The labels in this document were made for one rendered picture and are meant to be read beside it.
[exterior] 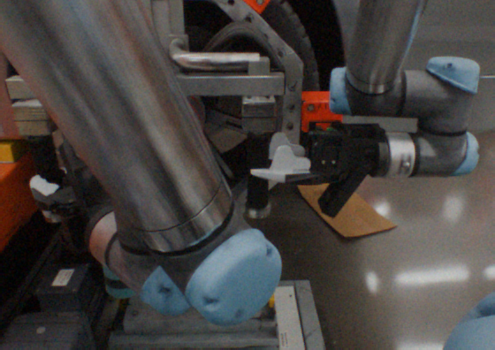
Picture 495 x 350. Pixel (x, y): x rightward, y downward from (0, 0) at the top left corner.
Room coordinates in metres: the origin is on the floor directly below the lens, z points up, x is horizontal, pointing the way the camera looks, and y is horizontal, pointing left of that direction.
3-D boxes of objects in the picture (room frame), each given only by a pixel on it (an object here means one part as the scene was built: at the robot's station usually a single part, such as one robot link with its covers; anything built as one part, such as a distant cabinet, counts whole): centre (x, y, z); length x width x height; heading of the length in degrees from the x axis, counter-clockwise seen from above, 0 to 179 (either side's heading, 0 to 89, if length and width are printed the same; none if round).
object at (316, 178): (0.56, -0.09, 0.83); 0.09 x 0.05 x 0.02; 102
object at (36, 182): (0.53, 0.32, 0.81); 0.09 x 0.03 x 0.06; 56
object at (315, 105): (0.83, -0.15, 0.85); 0.09 x 0.08 x 0.07; 92
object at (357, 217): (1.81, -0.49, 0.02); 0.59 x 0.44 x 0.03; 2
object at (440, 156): (0.60, -0.31, 0.85); 0.11 x 0.08 x 0.09; 93
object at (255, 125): (0.62, -0.01, 0.93); 0.09 x 0.05 x 0.05; 2
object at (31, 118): (0.60, 0.33, 0.93); 0.09 x 0.05 x 0.05; 2
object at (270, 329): (0.98, 0.17, 0.13); 0.50 x 0.36 x 0.10; 92
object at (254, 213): (0.59, -0.01, 0.83); 0.04 x 0.04 x 0.16
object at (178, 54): (0.69, 0.06, 1.03); 0.19 x 0.18 x 0.11; 2
